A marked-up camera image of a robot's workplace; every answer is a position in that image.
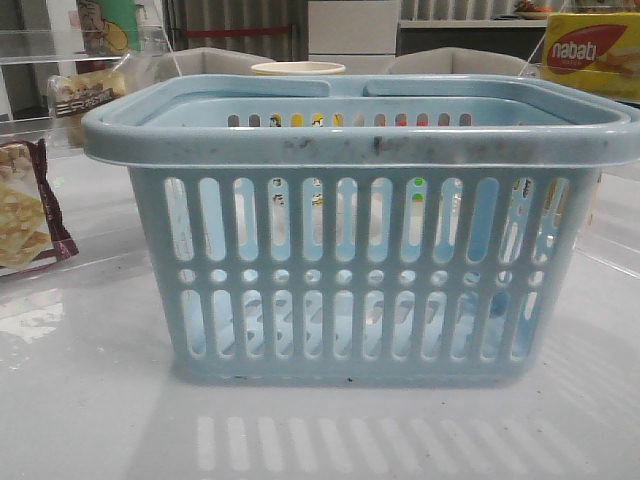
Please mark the brown cracker snack bag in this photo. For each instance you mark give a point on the brown cracker snack bag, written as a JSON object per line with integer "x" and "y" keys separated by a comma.
{"x": 33, "y": 234}

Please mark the light blue plastic basket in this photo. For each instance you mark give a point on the light blue plastic basket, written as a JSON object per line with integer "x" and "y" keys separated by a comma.
{"x": 386, "y": 229}

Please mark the grey armchair right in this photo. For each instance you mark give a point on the grey armchair right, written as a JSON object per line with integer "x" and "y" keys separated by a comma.
{"x": 454, "y": 60}

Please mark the bread packet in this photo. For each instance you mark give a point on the bread packet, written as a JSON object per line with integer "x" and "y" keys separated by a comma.
{"x": 71, "y": 97}

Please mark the white cabinet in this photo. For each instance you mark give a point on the white cabinet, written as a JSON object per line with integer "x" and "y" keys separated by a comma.
{"x": 353, "y": 27}

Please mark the grey armchair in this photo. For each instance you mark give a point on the grey armchair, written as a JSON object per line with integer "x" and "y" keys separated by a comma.
{"x": 454, "y": 60}
{"x": 205, "y": 60}

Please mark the fruit plate on counter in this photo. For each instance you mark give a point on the fruit plate on counter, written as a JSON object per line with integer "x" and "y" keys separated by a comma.
{"x": 529, "y": 10}

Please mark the green cartoon drink bottle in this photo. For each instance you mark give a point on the green cartoon drink bottle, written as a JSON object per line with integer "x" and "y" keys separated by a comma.
{"x": 108, "y": 27}

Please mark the yellow nabati wafer box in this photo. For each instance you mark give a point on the yellow nabati wafer box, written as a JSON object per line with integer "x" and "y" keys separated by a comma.
{"x": 596, "y": 53}

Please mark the dark counter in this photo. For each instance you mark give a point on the dark counter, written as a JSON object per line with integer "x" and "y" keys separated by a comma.
{"x": 512, "y": 37}

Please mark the clear acrylic display shelf left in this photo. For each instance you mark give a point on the clear acrylic display shelf left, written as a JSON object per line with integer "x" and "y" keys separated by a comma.
{"x": 40, "y": 39}

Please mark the yellow popcorn paper cup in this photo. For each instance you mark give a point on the yellow popcorn paper cup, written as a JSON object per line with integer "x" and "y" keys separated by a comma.
{"x": 298, "y": 68}

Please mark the grey armchair left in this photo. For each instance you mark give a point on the grey armchair left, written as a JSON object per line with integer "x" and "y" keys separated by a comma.
{"x": 205, "y": 60}

